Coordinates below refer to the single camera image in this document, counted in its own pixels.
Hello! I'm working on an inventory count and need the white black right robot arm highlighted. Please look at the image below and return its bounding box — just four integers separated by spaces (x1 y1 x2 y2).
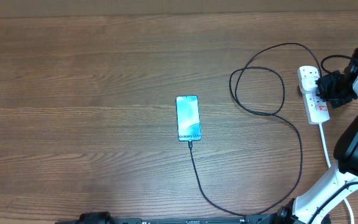
261 48 358 223

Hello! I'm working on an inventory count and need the brown cardboard backdrop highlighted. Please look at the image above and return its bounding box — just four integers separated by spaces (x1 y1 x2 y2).
0 0 358 18

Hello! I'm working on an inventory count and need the Galaxy smartphone blue screen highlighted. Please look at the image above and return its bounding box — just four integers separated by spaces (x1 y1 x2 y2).
176 95 201 141

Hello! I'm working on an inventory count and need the black USB charging cable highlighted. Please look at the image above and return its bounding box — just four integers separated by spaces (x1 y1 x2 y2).
187 42 324 217

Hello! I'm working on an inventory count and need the white charger plug adapter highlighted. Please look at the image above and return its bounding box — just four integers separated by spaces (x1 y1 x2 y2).
300 77 319 94

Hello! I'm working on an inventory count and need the white power strip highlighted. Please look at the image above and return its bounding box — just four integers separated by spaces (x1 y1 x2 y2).
297 65 330 124

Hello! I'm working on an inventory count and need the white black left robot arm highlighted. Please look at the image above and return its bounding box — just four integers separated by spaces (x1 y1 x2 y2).
78 212 114 224

